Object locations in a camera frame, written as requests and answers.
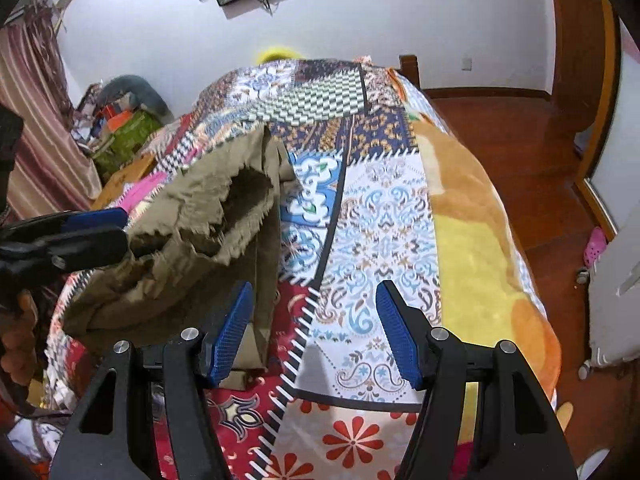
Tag patchwork printed bed quilt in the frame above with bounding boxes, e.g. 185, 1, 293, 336
42, 57, 446, 480

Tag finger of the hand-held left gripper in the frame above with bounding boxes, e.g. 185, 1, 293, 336
0, 207, 131, 243
0, 226, 129, 275

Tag mustard yellow flowered cloth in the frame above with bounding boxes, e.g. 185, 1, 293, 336
90, 152, 157, 211

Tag yellow foam arch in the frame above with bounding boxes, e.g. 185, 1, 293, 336
256, 46, 302, 66

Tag striped red beige curtain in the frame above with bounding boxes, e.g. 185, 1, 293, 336
0, 2, 103, 221

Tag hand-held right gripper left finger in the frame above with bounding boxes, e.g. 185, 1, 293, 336
50, 280, 256, 480

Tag person's left hand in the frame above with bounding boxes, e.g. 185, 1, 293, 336
0, 291, 40, 387

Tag white wheeled cabinet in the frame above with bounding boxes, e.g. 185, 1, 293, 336
577, 200, 640, 380

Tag pink cloth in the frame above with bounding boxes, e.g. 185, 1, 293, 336
117, 172, 167, 213

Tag orange box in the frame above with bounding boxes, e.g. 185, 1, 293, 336
107, 112, 139, 132

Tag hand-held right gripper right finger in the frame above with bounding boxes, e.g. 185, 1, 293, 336
375, 280, 573, 480

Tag white sliding wardrobe door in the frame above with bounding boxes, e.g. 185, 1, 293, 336
590, 20, 640, 241

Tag pink slipper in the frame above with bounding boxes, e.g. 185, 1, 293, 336
583, 226, 609, 269

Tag olive green pants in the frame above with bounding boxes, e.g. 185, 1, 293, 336
62, 125, 302, 392

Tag wooden bed post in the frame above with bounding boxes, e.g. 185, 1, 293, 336
399, 55, 424, 92

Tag grey plush toy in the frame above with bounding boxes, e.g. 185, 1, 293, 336
97, 75, 174, 122

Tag brown wooden door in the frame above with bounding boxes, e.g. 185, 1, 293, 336
545, 0, 621, 241

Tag yellow orange plush blanket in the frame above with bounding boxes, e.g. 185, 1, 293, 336
395, 70, 568, 480

